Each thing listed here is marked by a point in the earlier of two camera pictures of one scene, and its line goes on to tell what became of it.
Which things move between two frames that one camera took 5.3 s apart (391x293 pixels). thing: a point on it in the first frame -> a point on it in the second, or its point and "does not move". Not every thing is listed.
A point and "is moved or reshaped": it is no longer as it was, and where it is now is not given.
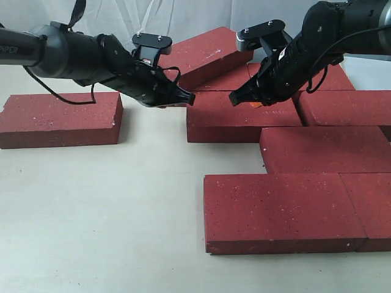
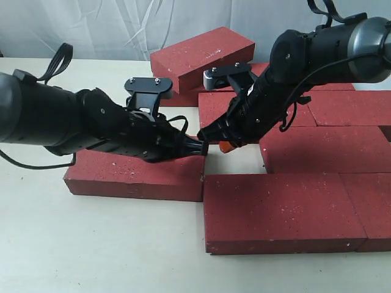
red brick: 202,56 does not move
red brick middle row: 325,149 does not move
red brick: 35,120 is moved or reshaped
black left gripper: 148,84 -> 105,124
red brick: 264,213 does not move
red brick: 370,193 does not move
